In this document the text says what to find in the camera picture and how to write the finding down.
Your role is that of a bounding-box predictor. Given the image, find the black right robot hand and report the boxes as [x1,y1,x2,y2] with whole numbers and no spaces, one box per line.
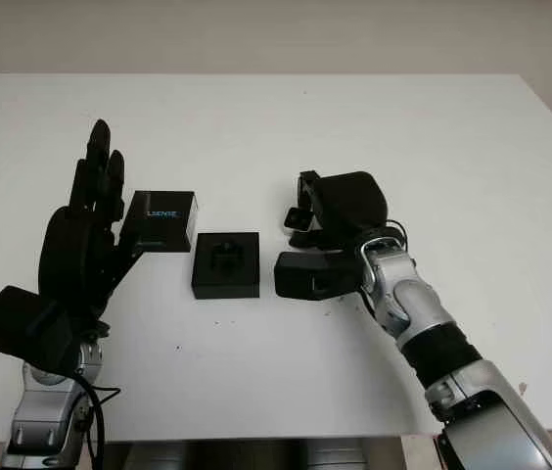
[283,168,390,250]

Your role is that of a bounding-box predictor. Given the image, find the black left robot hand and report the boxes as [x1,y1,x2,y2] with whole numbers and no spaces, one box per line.
[37,117,146,328]

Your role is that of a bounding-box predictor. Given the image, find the black RealSense box lid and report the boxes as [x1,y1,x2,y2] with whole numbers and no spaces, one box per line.
[122,189,201,254]

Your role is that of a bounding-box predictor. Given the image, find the dark grey robot torso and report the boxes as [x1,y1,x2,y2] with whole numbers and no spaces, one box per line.
[122,437,404,470]

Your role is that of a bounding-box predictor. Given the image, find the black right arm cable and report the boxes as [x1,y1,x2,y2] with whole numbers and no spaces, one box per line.
[381,217,411,246]

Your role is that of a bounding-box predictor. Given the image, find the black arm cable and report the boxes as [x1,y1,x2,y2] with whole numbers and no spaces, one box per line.
[76,371,123,470]
[381,217,411,246]

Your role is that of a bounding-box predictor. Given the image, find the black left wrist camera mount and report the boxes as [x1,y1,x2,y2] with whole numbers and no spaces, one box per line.
[0,285,75,377]

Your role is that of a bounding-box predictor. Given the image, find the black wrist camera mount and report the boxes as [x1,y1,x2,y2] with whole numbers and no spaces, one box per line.
[273,249,364,302]
[0,285,75,377]

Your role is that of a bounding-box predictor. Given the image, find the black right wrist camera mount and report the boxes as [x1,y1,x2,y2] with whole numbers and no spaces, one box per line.
[273,249,364,302]

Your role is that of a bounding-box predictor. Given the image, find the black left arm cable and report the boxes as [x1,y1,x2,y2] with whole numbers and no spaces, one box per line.
[76,371,123,470]

